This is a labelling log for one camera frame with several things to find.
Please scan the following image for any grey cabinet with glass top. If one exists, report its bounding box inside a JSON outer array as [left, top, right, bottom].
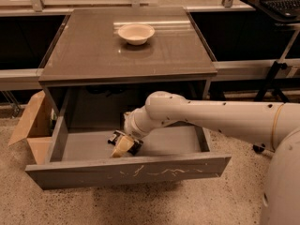
[[39, 7, 217, 125]]

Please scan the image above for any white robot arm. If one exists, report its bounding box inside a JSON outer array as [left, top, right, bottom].
[[112, 91, 300, 225]]

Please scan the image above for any brown cardboard box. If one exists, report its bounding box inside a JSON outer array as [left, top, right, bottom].
[[8, 91, 53, 165]]

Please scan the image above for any black laptop stand table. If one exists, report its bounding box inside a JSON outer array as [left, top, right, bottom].
[[240, 0, 300, 102]]

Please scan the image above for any grey open top drawer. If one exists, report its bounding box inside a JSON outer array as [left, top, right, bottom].
[[25, 87, 231, 189]]

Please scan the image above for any black rxbar chocolate wrapper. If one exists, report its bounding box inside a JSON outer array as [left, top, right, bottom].
[[108, 130, 143, 155]]

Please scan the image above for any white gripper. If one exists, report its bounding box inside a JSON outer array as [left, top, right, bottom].
[[112, 106, 158, 158]]

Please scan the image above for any white paper bowl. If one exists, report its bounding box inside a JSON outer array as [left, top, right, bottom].
[[118, 23, 155, 46]]

